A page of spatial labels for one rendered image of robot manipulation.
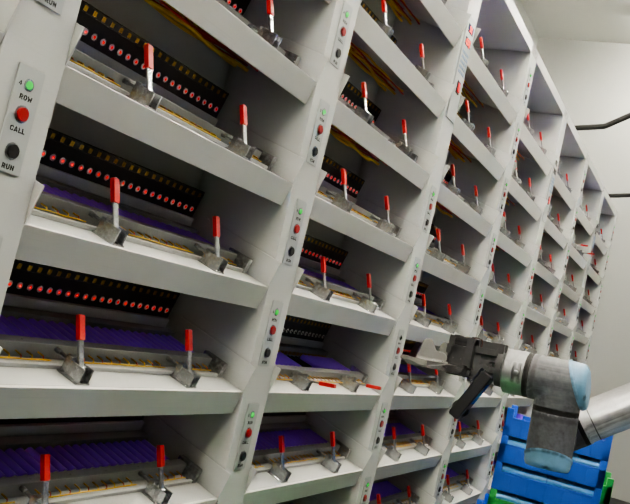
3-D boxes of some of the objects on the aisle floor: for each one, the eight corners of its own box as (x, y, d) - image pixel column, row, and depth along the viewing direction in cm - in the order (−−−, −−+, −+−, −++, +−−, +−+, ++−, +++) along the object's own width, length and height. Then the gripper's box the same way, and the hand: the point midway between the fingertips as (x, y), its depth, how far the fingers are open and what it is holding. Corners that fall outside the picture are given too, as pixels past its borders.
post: (201, 677, 155) (410, -210, 167) (172, 692, 147) (394, -242, 159) (117, 636, 164) (321, -203, 176) (86, 648, 156) (302, -233, 168)
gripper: (518, 348, 180) (430, 331, 189) (497, 342, 163) (402, 324, 171) (511, 387, 180) (423, 369, 188) (489, 386, 162) (394, 365, 171)
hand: (410, 360), depth 180 cm, fingers open, 14 cm apart
